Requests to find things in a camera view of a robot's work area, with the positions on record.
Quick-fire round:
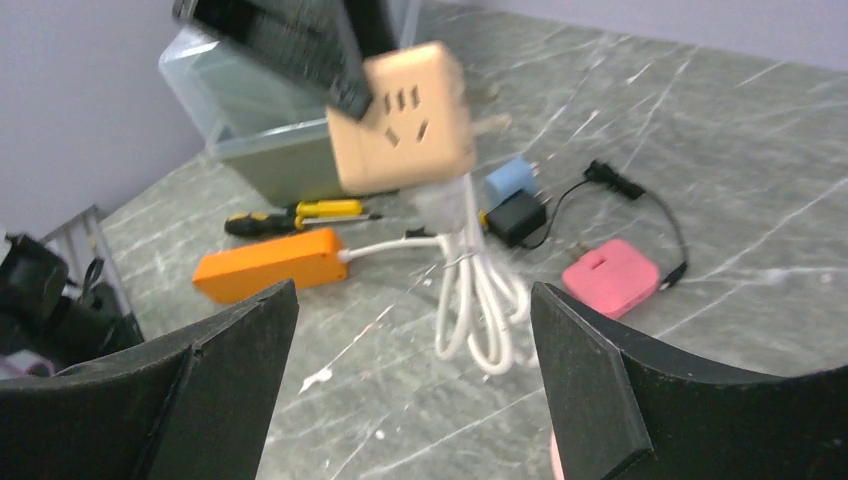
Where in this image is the aluminium rail frame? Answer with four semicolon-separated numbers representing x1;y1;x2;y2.
40;206;132;315

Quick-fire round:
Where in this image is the beige cube socket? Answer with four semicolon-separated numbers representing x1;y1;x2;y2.
326;41;511;196

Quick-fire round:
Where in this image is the yellow handled screwdriver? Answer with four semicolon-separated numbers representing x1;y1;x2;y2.
286;199;365;218

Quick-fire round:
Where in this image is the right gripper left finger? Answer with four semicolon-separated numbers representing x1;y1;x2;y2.
1;281;299;479

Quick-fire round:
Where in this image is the orange power strip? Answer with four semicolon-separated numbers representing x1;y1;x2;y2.
192;228;349;304

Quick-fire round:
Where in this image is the pink round socket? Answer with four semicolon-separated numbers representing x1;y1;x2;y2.
549;432;566;480

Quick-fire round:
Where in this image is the yellow black screwdriver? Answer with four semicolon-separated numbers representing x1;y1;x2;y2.
224;212;383;238

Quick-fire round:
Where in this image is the white power strip cable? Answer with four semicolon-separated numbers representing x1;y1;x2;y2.
337;173;539;377

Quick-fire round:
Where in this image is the black power adapter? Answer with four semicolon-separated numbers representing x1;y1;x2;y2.
480;159;690;290

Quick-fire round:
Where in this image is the pink plug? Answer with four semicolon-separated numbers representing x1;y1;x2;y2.
562;239;660;320

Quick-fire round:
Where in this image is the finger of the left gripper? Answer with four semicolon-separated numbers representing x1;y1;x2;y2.
172;0;399;120

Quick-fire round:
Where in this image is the clear plastic storage box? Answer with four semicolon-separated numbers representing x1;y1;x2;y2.
158;0;425;207

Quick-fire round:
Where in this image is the blue plug adapter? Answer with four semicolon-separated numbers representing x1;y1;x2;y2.
483;156;540;208

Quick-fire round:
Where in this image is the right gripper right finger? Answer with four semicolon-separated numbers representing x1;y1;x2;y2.
531;283;847;479

